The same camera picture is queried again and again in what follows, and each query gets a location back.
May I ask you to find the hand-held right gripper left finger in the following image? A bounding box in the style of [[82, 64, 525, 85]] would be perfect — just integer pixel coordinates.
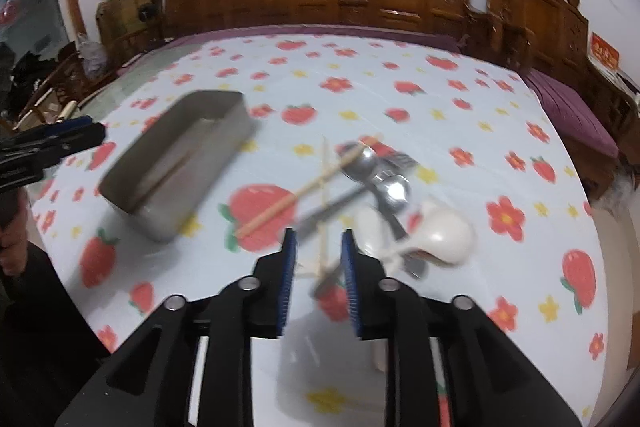
[[52, 229, 299, 427]]

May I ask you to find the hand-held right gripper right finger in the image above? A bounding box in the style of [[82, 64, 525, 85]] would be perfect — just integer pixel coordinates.
[[341, 229, 584, 427]]

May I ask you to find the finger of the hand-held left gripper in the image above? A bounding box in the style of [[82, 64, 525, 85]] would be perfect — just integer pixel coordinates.
[[15, 116, 96, 145], [20, 123, 107, 170]]

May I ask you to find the white ceramic spoon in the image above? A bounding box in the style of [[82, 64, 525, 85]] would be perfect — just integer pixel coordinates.
[[382, 201, 477, 273], [356, 204, 388, 258]]

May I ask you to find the rectangular steel tray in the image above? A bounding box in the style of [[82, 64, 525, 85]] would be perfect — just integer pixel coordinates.
[[98, 90, 260, 243]]

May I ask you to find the stainless steel spoon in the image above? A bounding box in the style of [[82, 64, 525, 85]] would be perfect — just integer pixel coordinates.
[[375, 174, 431, 283], [297, 142, 379, 238]]

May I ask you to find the person's left hand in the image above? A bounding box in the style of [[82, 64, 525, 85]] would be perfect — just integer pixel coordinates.
[[0, 204, 27, 279]]

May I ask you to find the wooden slatted chair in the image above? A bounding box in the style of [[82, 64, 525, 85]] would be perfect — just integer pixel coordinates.
[[14, 42, 101, 132]]

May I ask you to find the clear plastic bag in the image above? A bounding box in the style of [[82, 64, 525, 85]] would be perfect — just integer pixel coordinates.
[[76, 38, 109, 82]]

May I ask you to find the dark brown chopstick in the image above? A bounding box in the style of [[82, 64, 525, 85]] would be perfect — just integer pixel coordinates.
[[135, 149, 201, 202]]

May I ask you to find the large cardboard box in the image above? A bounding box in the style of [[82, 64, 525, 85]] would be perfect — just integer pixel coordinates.
[[96, 0, 165, 42]]

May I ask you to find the strawberry flower printed tablecloth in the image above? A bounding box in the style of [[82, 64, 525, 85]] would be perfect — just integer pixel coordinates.
[[25, 32, 609, 427]]

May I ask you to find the purple armchair cushion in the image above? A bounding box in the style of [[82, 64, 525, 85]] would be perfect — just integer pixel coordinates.
[[522, 69, 621, 162]]

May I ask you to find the carved wooden armchair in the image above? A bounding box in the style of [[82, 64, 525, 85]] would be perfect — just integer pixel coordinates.
[[486, 0, 592, 80]]

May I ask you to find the red paper sign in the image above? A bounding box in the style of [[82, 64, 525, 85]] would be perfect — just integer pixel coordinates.
[[590, 32, 622, 70]]

